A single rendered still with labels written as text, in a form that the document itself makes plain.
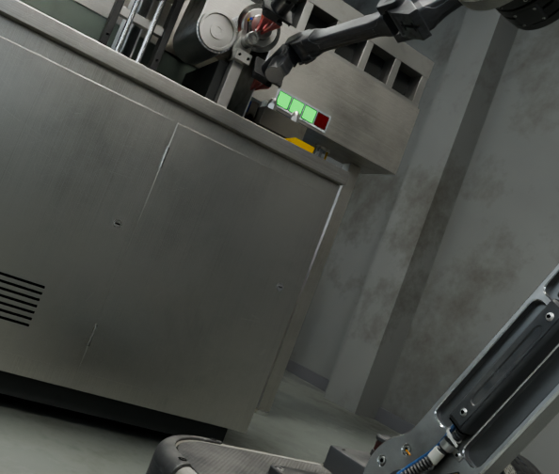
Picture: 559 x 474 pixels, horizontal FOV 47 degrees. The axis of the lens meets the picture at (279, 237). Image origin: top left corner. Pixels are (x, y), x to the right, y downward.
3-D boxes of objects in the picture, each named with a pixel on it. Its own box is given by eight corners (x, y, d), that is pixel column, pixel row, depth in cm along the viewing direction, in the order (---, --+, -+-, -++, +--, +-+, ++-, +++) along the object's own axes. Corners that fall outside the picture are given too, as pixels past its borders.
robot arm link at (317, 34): (427, 25, 157) (406, -12, 152) (416, 40, 155) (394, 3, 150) (312, 56, 191) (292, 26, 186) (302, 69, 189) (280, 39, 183)
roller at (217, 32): (193, 39, 189) (208, 2, 190) (167, 52, 212) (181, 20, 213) (228, 57, 195) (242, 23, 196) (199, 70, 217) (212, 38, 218)
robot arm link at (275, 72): (319, 54, 187) (302, 29, 183) (308, 76, 180) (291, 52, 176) (287, 69, 195) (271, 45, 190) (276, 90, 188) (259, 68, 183)
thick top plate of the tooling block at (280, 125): (259, 123, 198) (265, 105, 198) (213, 130, 233) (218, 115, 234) (300, 145, 205) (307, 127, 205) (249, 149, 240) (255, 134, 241)
